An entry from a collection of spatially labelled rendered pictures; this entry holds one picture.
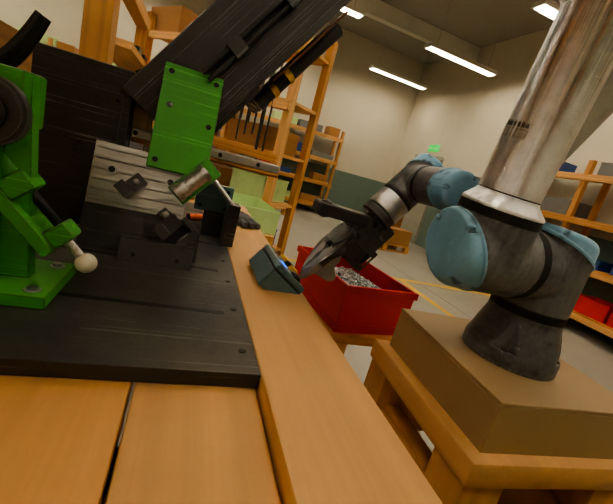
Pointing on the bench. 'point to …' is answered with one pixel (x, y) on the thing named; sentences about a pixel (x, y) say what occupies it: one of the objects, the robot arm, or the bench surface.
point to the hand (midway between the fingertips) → (302, 271)
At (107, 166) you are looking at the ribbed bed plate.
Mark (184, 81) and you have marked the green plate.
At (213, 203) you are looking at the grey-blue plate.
